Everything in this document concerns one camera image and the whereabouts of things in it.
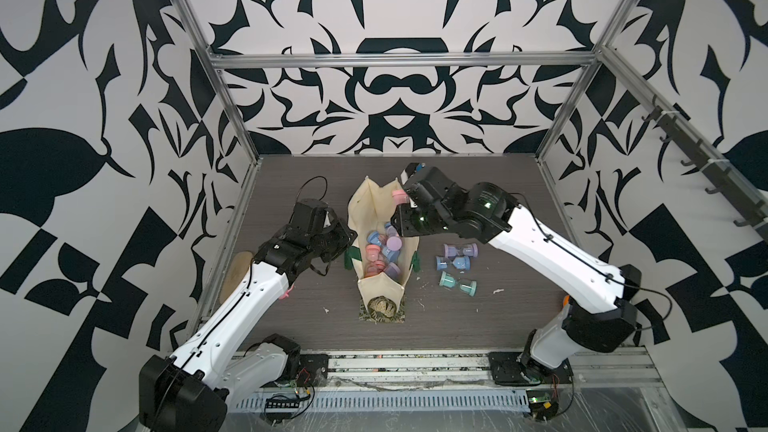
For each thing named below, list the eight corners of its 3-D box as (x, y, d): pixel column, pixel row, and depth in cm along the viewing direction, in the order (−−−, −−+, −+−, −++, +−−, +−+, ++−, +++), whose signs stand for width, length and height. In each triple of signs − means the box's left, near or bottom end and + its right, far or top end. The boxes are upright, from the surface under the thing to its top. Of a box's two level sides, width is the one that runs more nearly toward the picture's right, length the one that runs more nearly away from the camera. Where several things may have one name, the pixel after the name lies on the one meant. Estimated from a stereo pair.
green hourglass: (438, 285, 89) (439, 280, 87) (440, 275, 91) (442, 270, 89) (473, 296, 87) (476, 292, 85) (475, 286, 89) (478, 281, 87)
